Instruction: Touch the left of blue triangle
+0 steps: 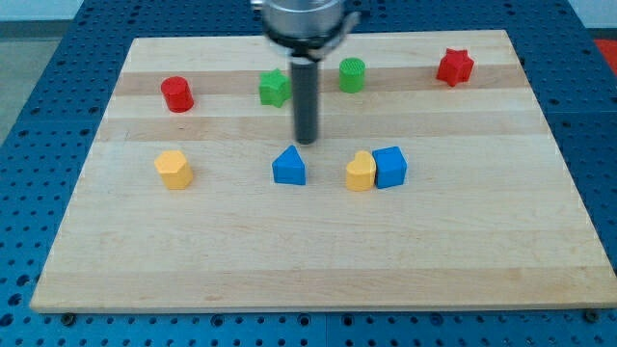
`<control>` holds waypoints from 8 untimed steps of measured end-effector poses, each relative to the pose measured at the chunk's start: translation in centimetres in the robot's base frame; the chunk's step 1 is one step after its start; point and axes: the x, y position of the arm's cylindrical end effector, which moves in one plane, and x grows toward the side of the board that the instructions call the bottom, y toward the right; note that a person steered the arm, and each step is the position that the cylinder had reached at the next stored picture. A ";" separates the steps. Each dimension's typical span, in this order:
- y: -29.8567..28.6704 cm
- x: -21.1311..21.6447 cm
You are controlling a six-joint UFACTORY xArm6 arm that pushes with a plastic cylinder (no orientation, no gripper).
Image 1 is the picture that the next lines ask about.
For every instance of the dark grey cylindrical stylus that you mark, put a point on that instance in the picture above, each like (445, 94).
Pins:
(304, 85)

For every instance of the blue triangle block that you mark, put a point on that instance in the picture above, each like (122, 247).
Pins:
(289, 168)

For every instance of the green star block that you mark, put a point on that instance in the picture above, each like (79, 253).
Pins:
(274, 88)

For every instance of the green cylinder block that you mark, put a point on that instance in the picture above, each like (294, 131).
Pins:
(351, 75)

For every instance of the yellow heart block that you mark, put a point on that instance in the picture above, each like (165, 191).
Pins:
(360, 172)

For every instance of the red cylinder block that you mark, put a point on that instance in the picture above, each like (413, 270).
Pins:
(177, 94)

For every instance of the blue cube block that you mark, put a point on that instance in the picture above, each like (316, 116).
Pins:
(391, 167)

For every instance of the red star block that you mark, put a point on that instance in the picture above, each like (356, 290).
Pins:
(455, 67)

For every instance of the yellow hexagon block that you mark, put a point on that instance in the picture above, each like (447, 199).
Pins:
(174, 169)

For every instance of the wooden board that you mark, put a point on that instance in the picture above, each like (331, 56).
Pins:
(488, 216)

